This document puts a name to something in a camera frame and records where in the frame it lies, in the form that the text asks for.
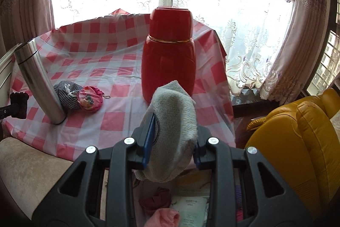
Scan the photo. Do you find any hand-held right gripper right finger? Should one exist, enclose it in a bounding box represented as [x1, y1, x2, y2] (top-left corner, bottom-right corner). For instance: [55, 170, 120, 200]
[193, 126, 312, 227]

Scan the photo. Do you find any grey herringbone cloth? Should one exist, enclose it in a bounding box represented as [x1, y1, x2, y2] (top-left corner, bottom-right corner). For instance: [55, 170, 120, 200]
[134, 80, 198, 182]

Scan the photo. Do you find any stainless steel thermos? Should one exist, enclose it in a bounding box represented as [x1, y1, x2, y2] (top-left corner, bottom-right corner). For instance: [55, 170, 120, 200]
[14, 39, 67, 125]

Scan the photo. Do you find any purple white cardboard box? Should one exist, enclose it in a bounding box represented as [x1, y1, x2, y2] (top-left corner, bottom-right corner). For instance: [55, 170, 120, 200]
[101, 163, 251, 227]

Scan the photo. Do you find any beige upholstered chair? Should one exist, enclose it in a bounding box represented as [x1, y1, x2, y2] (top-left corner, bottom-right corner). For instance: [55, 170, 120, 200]
[0, 137, 110, 227]

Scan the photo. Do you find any dark knitted sock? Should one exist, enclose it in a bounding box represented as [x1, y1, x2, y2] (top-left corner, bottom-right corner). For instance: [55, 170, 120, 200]
[10, 92, 30, 119]

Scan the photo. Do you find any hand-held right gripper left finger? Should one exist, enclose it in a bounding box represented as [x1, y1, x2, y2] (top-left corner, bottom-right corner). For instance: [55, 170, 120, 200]
[32, 112, 156, 227]

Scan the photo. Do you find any green wet wipes packet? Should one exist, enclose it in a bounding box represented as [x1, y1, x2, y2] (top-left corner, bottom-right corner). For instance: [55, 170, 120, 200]
[171, 194, 211, 227]

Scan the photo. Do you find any pink floral pouch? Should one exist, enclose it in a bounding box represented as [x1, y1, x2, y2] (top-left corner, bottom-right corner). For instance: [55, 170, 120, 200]
[77, 86, 112, 113]

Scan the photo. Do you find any black white checked pouch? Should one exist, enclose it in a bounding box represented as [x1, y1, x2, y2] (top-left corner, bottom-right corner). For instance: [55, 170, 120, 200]
[53, 81, 84, 110]

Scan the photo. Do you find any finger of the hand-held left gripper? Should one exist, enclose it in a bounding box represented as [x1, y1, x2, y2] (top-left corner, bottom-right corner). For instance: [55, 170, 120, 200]
[0, 103, 16, 119]

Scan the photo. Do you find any pink cloth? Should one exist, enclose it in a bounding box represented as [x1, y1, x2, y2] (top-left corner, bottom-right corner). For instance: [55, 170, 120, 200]
[145, 208, 181, 227]

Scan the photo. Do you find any white lace curtain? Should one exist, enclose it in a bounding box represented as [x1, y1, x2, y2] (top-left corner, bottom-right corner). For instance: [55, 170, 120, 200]
[50, 0, 296, 98]

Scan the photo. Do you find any red plastic jug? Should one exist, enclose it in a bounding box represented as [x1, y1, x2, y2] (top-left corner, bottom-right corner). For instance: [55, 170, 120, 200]
[141, 7, 196, 104]

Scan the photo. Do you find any yellow leather sofa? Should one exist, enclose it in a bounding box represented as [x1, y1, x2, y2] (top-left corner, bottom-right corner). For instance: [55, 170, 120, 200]
[246, 87, 340, 220]

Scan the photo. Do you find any pink checked plastic tablecloth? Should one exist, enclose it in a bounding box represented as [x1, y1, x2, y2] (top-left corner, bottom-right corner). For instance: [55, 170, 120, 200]
[2, 9, 237, 165]

